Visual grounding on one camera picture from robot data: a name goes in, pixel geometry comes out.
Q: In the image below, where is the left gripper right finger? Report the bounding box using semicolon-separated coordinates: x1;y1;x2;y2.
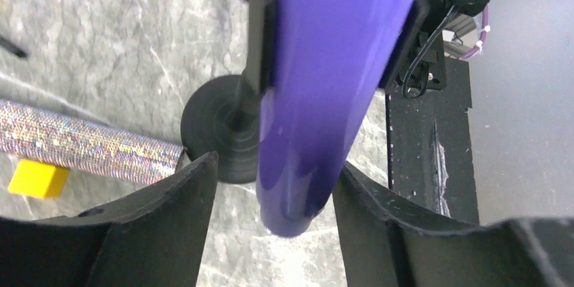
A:
333;164;573;286

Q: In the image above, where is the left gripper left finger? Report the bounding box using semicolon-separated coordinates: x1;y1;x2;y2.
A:
1;152;218;286

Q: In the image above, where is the black round-base clamp stand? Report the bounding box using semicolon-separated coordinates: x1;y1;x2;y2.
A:
180;0;431;185

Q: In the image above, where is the purple microphone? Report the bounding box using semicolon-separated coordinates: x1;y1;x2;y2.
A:
257;0;414;238

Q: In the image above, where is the yellow cube near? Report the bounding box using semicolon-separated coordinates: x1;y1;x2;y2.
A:
7;159;70;199

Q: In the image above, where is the glitter silver microphone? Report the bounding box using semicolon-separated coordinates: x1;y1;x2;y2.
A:
1;100;184;185

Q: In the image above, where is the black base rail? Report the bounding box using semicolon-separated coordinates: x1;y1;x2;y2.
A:
385;38;479;223

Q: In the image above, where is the black shock mount tripod stand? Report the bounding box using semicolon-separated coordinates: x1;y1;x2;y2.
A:
0;35;28;58

